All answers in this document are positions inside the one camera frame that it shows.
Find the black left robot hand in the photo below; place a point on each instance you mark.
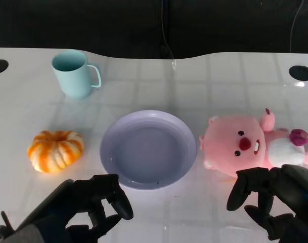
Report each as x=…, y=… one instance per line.
x=75, y=200

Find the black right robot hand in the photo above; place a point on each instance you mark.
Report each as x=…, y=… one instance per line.
x=295, y=187

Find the pink plush doll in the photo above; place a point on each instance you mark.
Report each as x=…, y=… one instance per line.
x=224, y=141

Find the purple round plate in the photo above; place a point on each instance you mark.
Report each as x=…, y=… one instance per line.
x=148, y=152

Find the orange white striped pumpkin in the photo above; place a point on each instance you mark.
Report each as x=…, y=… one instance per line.
x=55, y=152

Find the left robot arm grey sleeve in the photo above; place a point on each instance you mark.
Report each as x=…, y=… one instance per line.
x=14, y=234

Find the light blue mug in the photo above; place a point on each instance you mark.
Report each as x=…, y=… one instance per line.
x=72, y=81

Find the black backdrop cloth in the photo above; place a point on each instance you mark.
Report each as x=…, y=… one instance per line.
x=93, y=25

